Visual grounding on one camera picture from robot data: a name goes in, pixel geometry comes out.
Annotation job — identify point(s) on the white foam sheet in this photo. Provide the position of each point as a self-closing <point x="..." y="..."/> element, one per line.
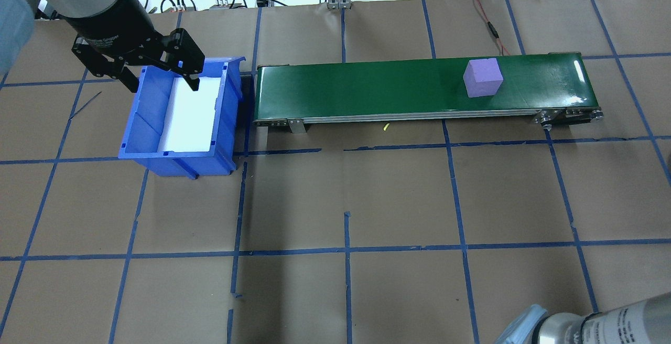
<point x="191" y="118"/>

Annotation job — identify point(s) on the purple foam block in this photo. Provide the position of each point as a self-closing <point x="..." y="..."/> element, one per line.
<point x="482" y="79"/>

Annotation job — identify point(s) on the blue plastic storage bin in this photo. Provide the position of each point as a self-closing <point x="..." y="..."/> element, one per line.
<point x="144" y="118"/>

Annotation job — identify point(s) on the green conveyor belt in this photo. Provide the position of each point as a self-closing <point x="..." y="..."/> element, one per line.
<point x="367" y="89"/>

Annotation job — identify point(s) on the small circuit board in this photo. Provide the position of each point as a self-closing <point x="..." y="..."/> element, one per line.
<point x="221" y="4"/>
<point x="186" y="4"/>

